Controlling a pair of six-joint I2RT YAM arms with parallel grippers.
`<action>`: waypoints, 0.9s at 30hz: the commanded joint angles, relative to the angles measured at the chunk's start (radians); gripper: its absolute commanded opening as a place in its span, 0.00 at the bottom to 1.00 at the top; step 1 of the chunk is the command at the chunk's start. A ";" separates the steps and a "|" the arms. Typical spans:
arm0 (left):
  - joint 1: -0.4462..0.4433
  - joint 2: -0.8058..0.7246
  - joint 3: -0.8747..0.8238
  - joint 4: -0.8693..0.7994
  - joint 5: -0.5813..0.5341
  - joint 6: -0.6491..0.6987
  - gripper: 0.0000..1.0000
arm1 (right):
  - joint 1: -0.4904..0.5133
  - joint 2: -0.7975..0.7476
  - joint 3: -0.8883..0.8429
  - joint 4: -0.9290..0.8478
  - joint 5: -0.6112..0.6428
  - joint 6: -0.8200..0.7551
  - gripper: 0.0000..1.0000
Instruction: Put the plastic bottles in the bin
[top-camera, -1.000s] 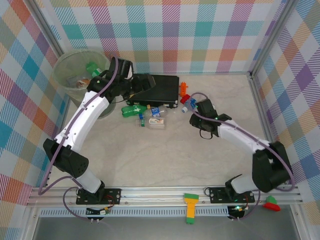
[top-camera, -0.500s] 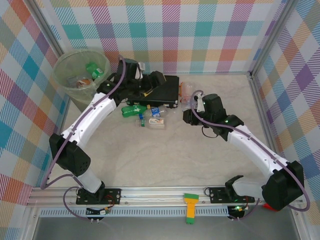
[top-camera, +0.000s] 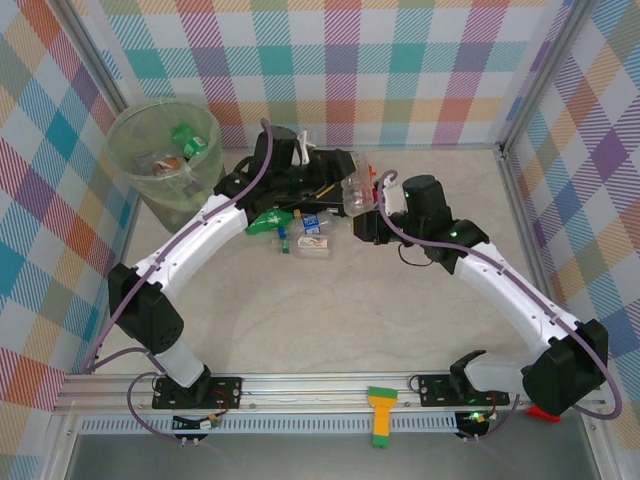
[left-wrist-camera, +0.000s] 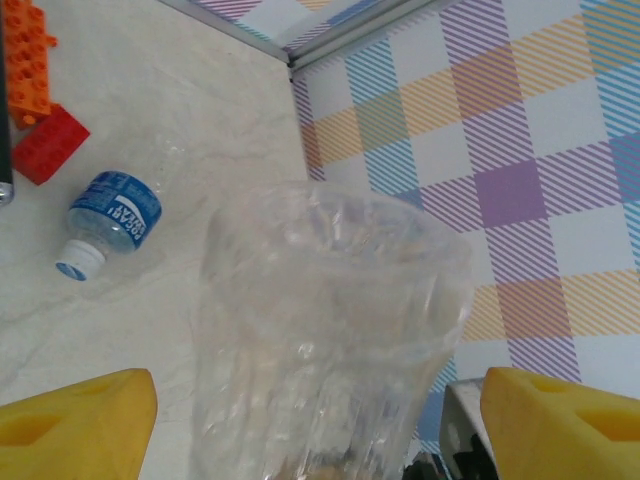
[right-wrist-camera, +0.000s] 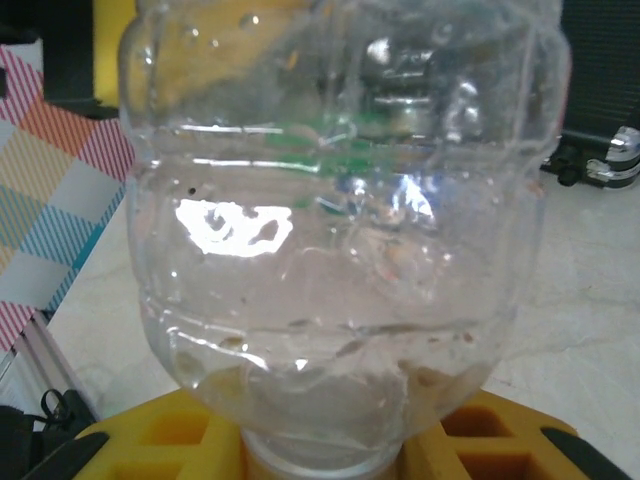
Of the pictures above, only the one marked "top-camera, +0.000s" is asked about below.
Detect plain clear bottle white cap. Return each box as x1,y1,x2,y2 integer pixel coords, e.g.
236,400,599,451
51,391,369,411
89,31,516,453
341,152,377,217

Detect clear bottle blue white label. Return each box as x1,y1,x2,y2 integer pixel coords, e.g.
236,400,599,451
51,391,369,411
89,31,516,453
279,209,346,240

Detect green plastic soda bottle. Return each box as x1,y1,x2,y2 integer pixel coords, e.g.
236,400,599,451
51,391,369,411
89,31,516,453
170,122,210,161
245,208,302,236

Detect clear plastic bin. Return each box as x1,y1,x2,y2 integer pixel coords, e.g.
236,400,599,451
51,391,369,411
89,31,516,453
103,98,234,239

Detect black hard case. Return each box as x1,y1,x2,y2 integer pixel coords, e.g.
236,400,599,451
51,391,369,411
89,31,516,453
249,147,359,217

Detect yellow green toy block stack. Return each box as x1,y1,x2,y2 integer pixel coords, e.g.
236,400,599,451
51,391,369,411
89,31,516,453
367,385,399,451

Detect small black electronics connector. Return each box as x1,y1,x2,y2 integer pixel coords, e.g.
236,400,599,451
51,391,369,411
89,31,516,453
171,413,222,435
455,409,494,437

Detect red green toy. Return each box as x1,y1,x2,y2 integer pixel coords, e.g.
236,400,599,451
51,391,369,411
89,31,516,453
524,405,561,424

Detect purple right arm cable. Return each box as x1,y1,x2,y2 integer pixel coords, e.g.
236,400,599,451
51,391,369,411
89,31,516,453
377,170,624,444

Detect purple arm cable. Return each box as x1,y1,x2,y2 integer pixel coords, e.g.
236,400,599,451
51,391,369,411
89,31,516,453
82,118,275,444
377,170,624,444

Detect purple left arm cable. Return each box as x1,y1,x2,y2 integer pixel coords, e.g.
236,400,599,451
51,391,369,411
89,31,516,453
82,118,275,444

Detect thin black right gripper cable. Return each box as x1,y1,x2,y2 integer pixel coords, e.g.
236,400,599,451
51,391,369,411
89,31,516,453
397,242,436,267

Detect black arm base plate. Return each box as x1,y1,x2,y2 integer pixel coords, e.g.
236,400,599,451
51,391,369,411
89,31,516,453
416,373,512,407
151,375,245,412

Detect aluminium mounting rail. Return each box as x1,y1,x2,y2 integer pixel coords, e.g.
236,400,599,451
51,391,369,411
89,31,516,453
52,372,531,415

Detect aluminium frame post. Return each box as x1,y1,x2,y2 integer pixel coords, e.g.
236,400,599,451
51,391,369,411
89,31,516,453
58,0,132,114
497,0,601,156

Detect white slotted cable duct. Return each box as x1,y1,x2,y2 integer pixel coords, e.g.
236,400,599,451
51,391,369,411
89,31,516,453
78,413,459,435

